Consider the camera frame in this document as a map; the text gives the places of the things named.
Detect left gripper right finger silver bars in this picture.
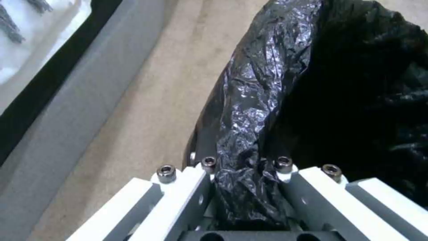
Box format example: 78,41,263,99
276,156,428,241

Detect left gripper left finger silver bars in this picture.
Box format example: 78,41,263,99
68,156,219,241

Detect trash bin with black bag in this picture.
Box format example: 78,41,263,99
182,0,428,230

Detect black bed base strip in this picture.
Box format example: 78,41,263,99
0,0,125,165

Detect white bedding with grey pattern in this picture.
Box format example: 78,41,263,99
0,0,93,85

